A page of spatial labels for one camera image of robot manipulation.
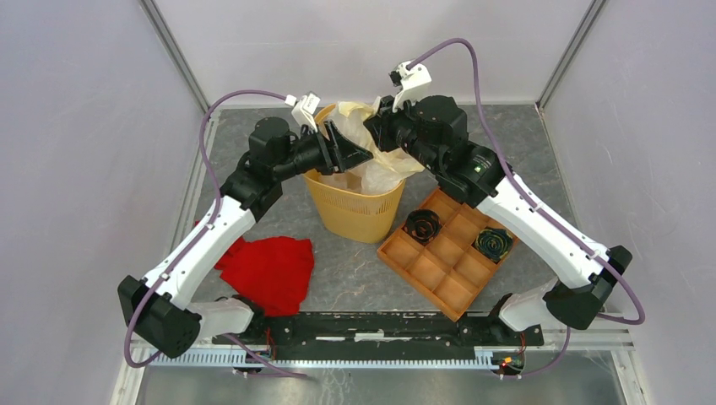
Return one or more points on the wooden compartment tray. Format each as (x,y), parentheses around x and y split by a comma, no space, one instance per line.
(449,270)

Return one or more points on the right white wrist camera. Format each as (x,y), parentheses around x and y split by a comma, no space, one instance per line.
(413,83)

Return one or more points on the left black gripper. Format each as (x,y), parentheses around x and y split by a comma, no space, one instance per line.
(338,153)

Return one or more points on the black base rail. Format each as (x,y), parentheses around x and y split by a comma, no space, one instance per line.
(384,335)

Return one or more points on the red cloth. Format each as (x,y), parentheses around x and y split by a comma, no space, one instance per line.
(274,273)

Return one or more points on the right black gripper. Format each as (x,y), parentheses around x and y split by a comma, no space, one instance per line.
(380,125)

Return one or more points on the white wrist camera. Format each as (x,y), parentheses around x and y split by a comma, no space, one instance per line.
(413,83)
(303,109)

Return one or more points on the black green rolled bag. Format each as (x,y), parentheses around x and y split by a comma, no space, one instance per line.
(494,243)

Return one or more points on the yellow plastic trash bin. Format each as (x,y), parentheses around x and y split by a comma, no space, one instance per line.
(351,215)

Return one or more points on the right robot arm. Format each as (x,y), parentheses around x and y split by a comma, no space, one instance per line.
(434,132)

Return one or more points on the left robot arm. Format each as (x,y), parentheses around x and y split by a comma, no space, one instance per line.
(158,307)

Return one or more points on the cream plastic trash bag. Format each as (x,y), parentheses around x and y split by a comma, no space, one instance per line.
(384,171)

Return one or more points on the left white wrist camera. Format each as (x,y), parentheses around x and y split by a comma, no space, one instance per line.
(303,109)

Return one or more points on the black rolled bag middle-left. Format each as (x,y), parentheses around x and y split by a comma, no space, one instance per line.
(422,225)

